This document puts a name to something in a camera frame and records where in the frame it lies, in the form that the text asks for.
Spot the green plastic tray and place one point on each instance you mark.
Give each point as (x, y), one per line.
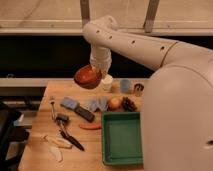
(121, 138)

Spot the orange bowl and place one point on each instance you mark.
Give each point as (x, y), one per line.
(87, 74)

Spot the blue sponge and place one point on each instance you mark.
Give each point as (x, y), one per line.
(69, 103)

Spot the crumpled grey cloth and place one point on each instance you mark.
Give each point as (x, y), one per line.
(99, 103)

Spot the orange round fruit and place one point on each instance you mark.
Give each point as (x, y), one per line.
(114, 103)

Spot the purple bowl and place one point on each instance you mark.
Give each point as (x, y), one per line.
(91, 85)

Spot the white cup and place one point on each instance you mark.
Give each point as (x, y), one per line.
(107, 82)

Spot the red chili pepper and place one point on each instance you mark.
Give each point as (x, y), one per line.
(90, 127)

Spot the black brush head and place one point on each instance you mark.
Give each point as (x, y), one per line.
(62, 119)

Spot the light blue cup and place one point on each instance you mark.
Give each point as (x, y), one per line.
(125, 85)

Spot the black chair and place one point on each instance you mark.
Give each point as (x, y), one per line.
(9, 132)

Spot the black rectangular block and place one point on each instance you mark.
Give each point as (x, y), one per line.
(85, 114)

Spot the lower corn husk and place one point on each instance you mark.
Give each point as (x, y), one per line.
(56, 153)

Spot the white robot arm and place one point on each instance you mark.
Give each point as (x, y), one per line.
(177, 102)

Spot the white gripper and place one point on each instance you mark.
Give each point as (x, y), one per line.
(100, 58)

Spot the dark pine cone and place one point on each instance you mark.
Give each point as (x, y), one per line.
(128, 104)

